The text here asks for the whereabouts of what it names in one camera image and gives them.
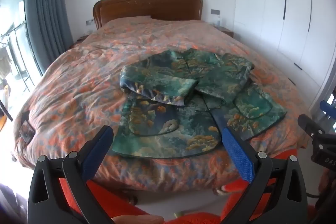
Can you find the wooden nightstand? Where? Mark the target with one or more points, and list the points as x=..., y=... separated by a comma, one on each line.
x=226, y=30
x=80, y=39

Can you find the bed with orange floral quilt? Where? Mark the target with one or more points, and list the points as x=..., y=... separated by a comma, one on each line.
x=78, y=87

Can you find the green landscape print jacket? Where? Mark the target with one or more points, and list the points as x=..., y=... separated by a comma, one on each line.
x=173, y=119

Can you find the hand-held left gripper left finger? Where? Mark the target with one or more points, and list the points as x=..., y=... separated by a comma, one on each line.
x=96, y=151

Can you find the white wardrobe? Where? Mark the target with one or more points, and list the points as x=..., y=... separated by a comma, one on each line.
x=296, y=16

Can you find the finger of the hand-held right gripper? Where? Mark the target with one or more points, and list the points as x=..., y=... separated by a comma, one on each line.
x=328, y=108
x=309, y=124

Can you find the glass balcony door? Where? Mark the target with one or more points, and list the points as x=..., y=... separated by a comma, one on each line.
x=10, y=37

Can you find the person's right forearm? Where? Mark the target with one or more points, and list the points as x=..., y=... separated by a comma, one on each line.
x=329, y=184

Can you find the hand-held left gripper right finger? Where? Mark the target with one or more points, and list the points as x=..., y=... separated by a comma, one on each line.
x=239, y=154

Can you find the person's left hand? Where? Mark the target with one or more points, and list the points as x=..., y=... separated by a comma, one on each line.
x=137, y=219

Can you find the wooden bed headboard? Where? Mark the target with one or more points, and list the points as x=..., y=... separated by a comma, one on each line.
x=147, y=7

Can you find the dark quilt label patch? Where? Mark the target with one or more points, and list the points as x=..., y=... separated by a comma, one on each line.
x=26, y=131

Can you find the grey-blue curtain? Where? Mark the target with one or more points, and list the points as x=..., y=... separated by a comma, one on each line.
x=47, y=11

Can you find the person's orange fleece clothing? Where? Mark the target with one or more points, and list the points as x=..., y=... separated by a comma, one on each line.
x=105, y=195

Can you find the grey wall switch panel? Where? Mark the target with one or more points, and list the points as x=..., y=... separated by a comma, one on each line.
x=214, y=12
x=89, y=21

